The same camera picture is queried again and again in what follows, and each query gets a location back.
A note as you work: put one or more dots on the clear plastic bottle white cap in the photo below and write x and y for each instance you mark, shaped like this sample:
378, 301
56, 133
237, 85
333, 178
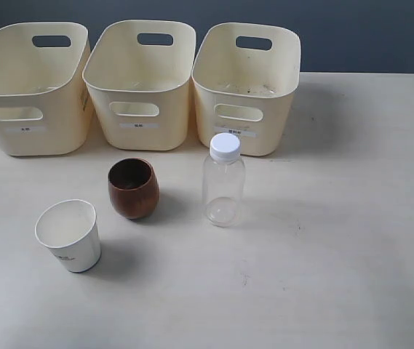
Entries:
223, 180

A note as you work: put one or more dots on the brown wooden cup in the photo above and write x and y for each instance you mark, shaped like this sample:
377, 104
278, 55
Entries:
133, 188

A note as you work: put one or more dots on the white paper cup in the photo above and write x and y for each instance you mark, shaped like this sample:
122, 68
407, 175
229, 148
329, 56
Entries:
68, 229

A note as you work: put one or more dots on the right cream plastic bin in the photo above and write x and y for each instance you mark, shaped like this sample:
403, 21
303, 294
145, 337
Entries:
245, 76

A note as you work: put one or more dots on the cream plastic bin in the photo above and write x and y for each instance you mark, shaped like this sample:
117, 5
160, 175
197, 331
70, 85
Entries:
45, 108
245, 76
139, 80

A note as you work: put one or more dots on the middle cream plastic bin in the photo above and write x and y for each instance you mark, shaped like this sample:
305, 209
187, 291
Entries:
139, 80

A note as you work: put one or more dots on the left cream plastic bin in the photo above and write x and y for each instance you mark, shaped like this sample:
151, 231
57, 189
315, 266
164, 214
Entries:
45, 108

